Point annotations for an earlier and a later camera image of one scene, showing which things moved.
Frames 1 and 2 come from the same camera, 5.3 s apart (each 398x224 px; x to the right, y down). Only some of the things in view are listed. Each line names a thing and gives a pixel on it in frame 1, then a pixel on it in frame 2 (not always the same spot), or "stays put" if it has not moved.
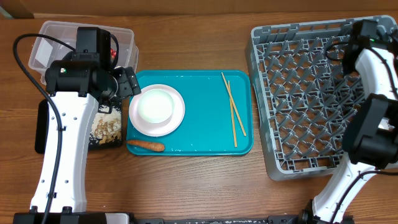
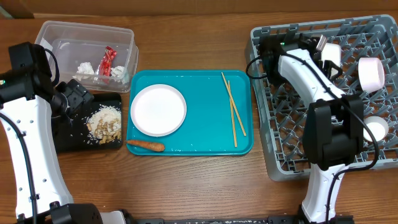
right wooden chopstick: x=234 y=104 stays put
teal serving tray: x=218 y=119 stays put
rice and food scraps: x=107 y=127 stays put
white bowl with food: x=155 y=106 → x=333 y=52
